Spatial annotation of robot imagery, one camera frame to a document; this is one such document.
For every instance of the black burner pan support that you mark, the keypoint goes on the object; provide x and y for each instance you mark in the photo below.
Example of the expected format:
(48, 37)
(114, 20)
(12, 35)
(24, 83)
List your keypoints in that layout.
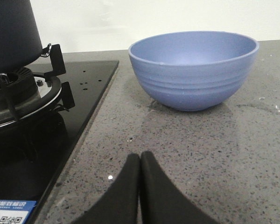
(58, 68)

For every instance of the blue plastic bowl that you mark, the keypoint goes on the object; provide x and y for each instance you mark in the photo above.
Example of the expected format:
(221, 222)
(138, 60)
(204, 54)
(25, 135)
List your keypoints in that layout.
(192, 70)

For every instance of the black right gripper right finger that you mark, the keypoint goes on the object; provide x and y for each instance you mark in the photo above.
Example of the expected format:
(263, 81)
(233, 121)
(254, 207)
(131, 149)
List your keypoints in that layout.
(161, 201)

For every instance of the round gas burner head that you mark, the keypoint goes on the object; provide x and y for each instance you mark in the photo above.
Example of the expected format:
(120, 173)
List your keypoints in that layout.
(29, 94)

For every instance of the blue white energy label sticker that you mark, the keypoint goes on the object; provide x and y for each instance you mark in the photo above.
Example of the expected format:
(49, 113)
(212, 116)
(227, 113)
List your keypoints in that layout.
(15, 211)

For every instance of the black glass gas cooktop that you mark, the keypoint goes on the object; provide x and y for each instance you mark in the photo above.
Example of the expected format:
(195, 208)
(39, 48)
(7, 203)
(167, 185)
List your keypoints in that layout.
(33, 153)

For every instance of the dark blue saucepan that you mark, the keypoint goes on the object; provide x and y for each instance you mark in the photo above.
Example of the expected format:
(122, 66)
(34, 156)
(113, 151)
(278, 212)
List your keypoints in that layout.
(20, 43)

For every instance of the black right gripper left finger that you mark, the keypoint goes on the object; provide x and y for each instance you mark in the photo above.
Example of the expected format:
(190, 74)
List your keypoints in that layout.
(119, 204)

